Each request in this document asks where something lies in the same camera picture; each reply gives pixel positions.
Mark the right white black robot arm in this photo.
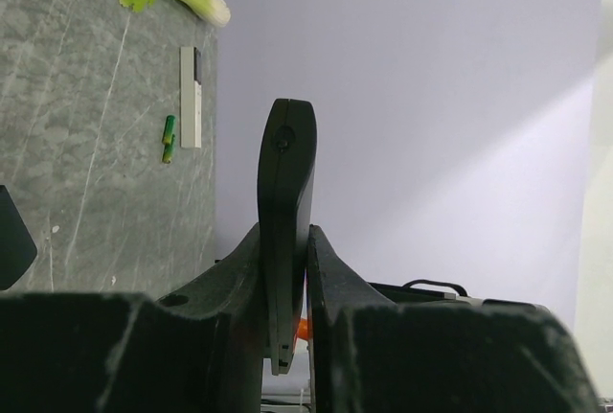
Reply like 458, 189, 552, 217
369, 279, 550, 313

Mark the black remote control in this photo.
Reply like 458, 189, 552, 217
257, 99, 317, 376

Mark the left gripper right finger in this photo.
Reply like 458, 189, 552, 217
307, 226, 601, 412

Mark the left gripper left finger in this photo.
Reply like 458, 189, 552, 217
1, 228, 264, 412

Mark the black remote battery cover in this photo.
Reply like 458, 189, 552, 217
0, 185, 37, 290

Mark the white remote battery cover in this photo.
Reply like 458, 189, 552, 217
180, 46, 202, 149

